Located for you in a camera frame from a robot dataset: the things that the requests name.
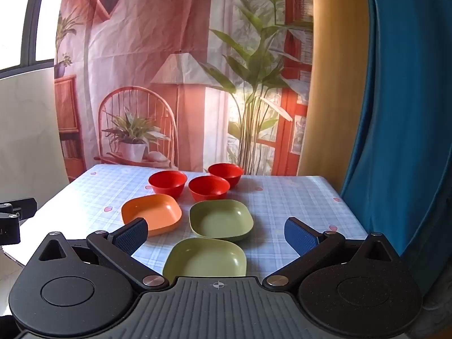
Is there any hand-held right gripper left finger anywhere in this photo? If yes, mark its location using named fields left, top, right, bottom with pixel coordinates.
left=35, top=218, right=168, bottom=292

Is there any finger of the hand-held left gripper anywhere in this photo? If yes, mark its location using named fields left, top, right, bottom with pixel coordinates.
left=0, top=215, right=21, bottom=246
left=0, top=198, right=38, bottom=221

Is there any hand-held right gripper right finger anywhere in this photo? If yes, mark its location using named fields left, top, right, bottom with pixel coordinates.
left=263, top=217, right=403, bottom=292

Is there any red bowl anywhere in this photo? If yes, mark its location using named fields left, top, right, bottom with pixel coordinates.
left=188, top=175, right=231, bottom=202
left=208, top=163, right=244, bottom=189
left=148, top=170, right=188, bottom=199

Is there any orange square plate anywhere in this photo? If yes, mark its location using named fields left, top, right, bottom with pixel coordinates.
left=121, top=194, right=183, bottom=237

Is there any green square plate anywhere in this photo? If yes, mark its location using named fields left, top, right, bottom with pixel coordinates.
left=162, top=237, right=247, bottom=279
left=189, top=199, right=254, bottom=242

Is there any blue curtain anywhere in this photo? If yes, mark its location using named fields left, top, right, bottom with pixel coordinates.
left=339, top=0, right=452, bottom=290

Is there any ochre wooden panel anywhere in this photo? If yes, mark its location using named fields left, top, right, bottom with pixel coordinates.
left=298, top=0, right=380, bottom=191

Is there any printed room backdrop cloth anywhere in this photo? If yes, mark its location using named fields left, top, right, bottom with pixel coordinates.
left=53, top=0, right=315, bottom=184

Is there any dark window frame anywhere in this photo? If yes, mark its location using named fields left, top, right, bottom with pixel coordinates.
left=19, top=0, right=68, bottom=66

